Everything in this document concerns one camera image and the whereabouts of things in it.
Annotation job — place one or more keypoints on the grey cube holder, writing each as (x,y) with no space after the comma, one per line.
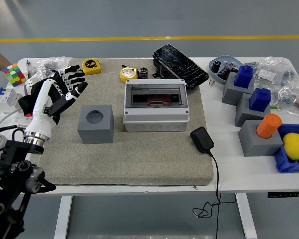
(229,94)
(256,147)
(94,134)
(244,114)

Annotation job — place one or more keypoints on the yellow lemon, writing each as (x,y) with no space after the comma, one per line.
(294,145)

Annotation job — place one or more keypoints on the white printed packaging box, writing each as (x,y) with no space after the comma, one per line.
(33,79)

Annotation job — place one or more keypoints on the black power adapter plug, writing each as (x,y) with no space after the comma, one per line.
(201,139)

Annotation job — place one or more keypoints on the clear plastic bag of parts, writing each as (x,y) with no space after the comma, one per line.
(52,62)
(266,73)
(291,97)

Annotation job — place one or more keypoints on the blue-grey dish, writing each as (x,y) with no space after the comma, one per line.
(229,59)

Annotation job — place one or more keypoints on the blue block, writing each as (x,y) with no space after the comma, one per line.
(259,99)
(243,77)

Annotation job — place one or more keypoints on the white circuit breaker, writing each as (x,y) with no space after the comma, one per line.
(5,99)

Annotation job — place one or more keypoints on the pen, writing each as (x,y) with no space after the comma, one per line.
(28,68)

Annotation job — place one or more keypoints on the white table leg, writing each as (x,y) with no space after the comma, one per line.
(63,216)
(246,216)

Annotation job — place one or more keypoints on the black cloth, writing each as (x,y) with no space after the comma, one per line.
(25,104)

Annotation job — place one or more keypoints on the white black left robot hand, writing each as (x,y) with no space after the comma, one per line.
(41,109)

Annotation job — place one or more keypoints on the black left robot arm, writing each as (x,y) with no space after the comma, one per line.
(12,152)

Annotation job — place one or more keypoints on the black capacitor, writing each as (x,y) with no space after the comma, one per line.
(143,73)
(216,66)

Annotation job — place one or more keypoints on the small green part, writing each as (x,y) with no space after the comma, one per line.
(274,107)

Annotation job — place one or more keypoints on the blue plastic bin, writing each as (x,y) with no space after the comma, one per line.
(284,161)

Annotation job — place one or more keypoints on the square yellow tape measure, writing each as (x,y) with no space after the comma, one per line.
(91,67)

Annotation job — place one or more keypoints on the grey electrical box with lid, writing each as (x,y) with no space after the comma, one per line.
(157,117)

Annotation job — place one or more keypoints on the large colourful puzzle cube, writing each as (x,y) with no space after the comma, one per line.
(13,74)

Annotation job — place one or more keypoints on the orange cylinder battery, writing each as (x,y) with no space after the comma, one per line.
(267,125)
(159,98)

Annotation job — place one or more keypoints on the dark red capacitor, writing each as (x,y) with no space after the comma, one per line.
(224,72)

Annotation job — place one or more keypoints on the black table control panel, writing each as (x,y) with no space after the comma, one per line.
(284,195)

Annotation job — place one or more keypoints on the grey-brown mat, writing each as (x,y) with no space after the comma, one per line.
(139,159)

